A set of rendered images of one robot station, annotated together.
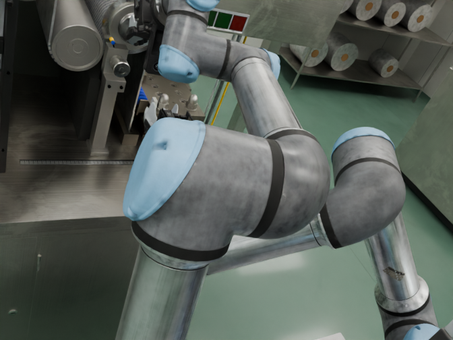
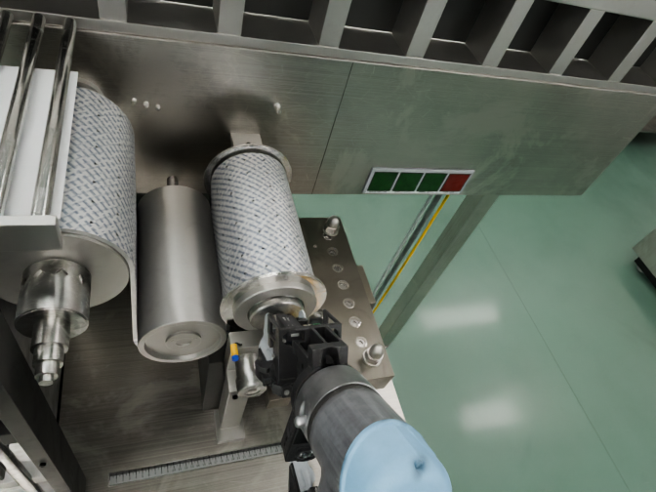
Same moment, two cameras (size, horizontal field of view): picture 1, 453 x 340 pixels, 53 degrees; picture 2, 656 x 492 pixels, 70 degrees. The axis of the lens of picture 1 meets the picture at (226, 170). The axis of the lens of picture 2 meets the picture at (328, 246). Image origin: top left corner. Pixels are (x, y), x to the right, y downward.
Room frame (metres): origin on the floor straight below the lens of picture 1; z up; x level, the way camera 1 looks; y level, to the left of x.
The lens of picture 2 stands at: (0.69, 0.26, 1.79)
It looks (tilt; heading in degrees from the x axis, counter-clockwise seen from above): 47 degrees down; 8
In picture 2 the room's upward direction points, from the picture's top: 22 degrees clockwise
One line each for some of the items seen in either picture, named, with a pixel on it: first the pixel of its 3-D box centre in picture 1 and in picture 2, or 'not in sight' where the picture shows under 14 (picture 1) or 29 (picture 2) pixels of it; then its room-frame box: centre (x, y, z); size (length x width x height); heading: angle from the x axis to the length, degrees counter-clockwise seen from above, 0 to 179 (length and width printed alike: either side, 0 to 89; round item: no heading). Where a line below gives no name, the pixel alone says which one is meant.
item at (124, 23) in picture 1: (133, 27); (275, 310); (1.03, 0.34, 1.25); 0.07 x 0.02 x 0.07; 128
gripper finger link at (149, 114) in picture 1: (152, 112); (302, 454); (0.93, 0.22, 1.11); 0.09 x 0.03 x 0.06; 47
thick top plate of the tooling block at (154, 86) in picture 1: (158, 86); (325, 297); (1.28, 0.31, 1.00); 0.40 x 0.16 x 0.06; 38
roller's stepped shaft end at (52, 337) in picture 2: not in sight; (49, 353); (0.82, 0.49, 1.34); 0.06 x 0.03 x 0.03; 38
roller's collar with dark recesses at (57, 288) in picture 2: not in sight; (55, 300); (0.86, 0.53, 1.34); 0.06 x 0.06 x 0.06; 38
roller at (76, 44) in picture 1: (69, 24); (179, 269); (1.06, 0.52, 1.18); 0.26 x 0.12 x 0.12; 38
